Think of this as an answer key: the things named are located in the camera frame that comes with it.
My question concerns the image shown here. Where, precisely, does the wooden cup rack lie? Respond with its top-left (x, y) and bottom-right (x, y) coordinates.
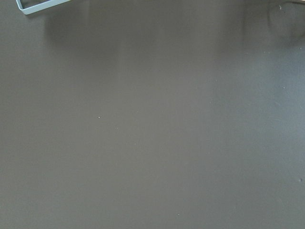
top-left (16, 0), bottom-right (69, 15)

